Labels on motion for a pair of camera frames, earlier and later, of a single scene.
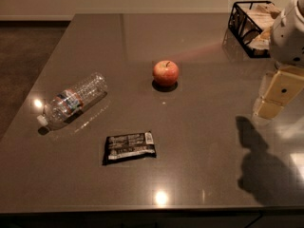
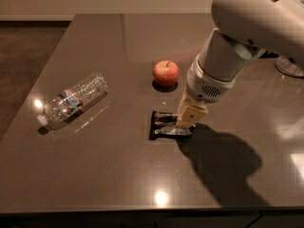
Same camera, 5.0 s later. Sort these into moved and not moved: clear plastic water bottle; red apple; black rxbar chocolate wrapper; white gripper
Moved: white gripper; black rxbar chocolate wrapper
Not moved: clear plastic water bottle; red apple
